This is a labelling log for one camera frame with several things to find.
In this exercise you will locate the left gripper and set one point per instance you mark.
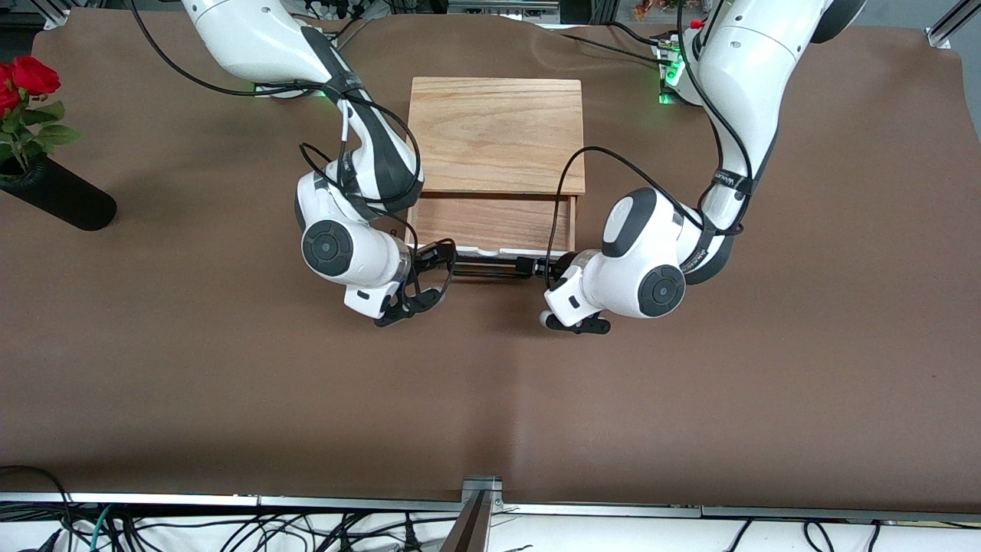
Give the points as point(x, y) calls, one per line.
point(549, 267)

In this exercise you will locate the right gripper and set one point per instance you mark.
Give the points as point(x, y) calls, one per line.
point(426, 254)

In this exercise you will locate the wooden drawer white front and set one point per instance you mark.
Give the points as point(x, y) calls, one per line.
point(490, 222)

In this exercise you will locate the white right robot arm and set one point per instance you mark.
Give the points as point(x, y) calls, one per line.
point(337, 245)

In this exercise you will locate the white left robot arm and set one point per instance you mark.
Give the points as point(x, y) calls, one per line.
point(644, 284)

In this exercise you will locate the wooden drawer cabinet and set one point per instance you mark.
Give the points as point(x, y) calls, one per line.
point(498, 130)

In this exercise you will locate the brown table cover sheet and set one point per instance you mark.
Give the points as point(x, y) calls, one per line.
point(490, 399)

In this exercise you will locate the black cylindrical vase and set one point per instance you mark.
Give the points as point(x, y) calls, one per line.
point(61, 201)

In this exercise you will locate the red roses with leaves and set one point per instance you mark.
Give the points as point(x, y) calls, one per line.
point(31, 100)

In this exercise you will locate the grey metal camera post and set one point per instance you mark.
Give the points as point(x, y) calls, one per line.
point(475, 521)

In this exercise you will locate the aluminium table edge rail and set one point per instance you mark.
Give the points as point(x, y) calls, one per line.
point(153, 500)

